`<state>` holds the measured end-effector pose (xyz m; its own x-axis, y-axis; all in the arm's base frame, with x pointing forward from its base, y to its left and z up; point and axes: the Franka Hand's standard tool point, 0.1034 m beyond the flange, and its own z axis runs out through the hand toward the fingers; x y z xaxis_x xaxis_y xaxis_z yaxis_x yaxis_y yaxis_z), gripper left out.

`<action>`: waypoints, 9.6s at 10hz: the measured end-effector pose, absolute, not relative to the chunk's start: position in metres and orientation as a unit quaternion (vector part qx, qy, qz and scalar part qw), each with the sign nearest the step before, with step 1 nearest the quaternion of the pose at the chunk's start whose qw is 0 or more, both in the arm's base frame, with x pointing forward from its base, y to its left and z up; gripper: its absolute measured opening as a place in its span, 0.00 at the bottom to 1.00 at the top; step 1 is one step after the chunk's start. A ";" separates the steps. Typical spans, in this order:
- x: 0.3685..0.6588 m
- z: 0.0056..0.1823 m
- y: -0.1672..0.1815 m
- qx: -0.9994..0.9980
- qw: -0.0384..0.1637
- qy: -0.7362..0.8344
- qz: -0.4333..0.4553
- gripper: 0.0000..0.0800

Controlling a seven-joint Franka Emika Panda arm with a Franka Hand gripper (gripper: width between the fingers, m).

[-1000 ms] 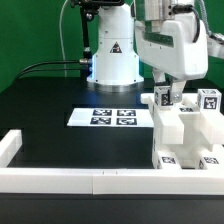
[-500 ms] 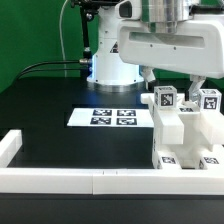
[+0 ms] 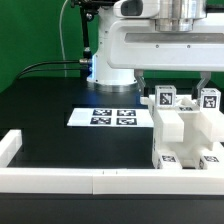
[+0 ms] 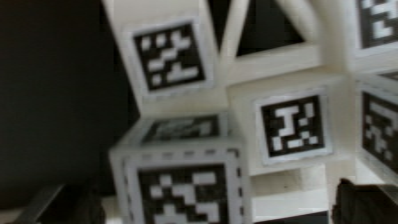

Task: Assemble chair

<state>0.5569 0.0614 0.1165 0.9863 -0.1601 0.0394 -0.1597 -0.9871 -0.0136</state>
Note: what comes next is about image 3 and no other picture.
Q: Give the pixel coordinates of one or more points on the white marker tag sheet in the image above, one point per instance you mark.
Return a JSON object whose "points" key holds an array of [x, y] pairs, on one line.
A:
{"points": [[109, 117]]}

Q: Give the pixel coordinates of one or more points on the white chair back piece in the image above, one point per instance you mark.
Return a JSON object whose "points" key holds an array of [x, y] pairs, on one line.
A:
{"points": [[185, 119]]}

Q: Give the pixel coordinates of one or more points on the white chair seat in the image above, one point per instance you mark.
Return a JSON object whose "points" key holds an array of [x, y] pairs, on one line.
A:
{"points": [[189, 150]]}

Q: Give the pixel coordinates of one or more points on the white U-shaped fence wall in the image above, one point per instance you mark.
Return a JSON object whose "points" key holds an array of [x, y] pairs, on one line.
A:
{"points": [[100, 181]]}

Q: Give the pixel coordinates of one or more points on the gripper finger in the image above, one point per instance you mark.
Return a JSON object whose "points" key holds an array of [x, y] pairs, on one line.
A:
{"points": [[138, 74], [204, 79]]}

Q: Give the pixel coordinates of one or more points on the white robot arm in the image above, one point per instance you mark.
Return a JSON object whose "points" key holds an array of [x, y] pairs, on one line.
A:
{"points": [[104, 77]]}

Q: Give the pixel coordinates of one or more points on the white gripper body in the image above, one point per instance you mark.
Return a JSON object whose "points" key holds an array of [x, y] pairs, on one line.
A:
{"points": [[184, 35]]}

